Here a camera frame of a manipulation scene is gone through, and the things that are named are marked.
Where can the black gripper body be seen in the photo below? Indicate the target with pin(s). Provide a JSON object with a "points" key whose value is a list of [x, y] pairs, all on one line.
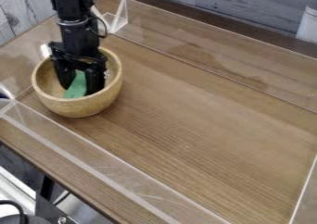
{"points": [[76, 51]]}

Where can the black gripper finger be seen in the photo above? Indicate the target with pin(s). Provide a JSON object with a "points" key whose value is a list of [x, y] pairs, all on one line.
{"points": [[95, 80], [64, 69]]}

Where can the green rectangular block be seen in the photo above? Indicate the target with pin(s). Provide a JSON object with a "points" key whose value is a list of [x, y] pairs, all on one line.
{"points": [[78, 88]]}

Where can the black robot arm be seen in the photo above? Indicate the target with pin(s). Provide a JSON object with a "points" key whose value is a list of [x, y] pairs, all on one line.
{"points": [[74, 9]]}

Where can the light wooden bowl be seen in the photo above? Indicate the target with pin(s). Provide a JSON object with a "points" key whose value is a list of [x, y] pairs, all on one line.
{"points": [[84, 106]]}

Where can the black table leg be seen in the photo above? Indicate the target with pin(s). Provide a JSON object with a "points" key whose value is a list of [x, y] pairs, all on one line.
{"points": [[47, 188]]}

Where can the white cylindrical container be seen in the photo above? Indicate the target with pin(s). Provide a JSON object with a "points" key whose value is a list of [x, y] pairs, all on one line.
{"points": [[306, 32]]}

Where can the clear acrylic tray wall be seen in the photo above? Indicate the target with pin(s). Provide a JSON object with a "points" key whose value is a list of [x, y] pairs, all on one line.
{"points": [[209, 140]]}

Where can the black metal bracket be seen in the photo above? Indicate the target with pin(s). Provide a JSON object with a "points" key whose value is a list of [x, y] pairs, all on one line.
{"points": [[50, 212]]}

